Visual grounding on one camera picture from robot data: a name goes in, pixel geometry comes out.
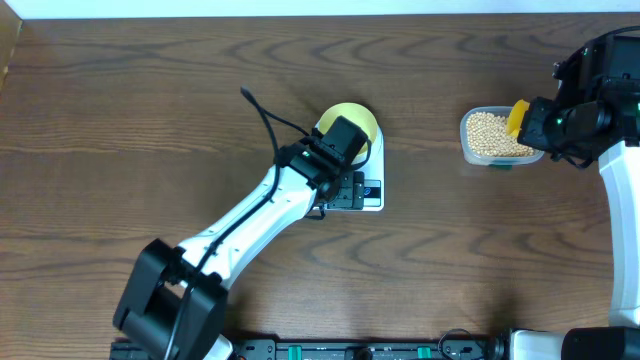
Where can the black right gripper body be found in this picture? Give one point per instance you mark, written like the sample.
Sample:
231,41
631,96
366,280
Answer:
549,128

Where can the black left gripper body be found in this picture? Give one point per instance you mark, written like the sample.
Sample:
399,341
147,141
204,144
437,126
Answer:
345,193

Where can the yellow measuring scoop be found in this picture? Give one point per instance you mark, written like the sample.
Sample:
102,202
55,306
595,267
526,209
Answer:
516,117

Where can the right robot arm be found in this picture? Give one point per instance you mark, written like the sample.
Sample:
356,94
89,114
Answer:
593,119

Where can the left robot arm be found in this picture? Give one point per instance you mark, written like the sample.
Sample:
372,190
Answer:
174,303

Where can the white digital kitchen scale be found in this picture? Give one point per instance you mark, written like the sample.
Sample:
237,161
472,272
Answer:
374,192

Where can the yellow bowl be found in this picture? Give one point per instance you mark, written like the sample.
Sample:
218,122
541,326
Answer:
345,114

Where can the clear plastic container of soybeans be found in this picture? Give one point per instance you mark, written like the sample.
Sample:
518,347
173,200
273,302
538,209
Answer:
485,142

